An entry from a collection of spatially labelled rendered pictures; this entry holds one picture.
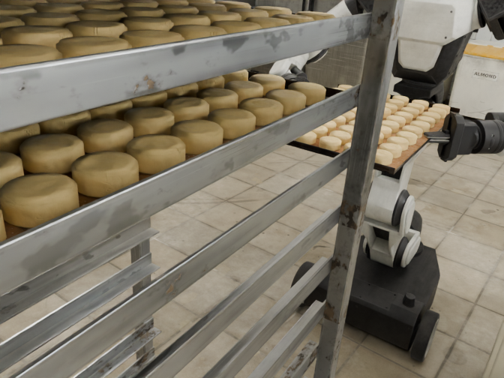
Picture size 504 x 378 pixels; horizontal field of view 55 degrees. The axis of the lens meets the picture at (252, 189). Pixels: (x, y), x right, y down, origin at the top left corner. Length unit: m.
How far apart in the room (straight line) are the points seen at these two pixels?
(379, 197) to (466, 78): 3.32
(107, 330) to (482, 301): 2.30
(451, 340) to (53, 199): 2.05
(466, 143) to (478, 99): 3.72
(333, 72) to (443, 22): 3.59
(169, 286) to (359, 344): 1.74
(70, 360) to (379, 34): 0.50
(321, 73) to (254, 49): 4.91
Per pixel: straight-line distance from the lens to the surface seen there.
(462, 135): 1.34
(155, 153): 0.41
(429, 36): 1.74
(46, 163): 0.42
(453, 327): 2.35
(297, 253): 0.63
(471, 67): 5.04
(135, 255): 1.08
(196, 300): 2.22
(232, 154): 0.43
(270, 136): 0.48
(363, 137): 0.68
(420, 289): 2.21
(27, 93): 0.27
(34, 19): 0.48
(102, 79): 0.30
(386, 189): 1.84
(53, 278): 0.92
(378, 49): 0.66
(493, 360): 1.82
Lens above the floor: 1.39
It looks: 26 degrees down
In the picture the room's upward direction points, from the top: 4 degrees clockwise
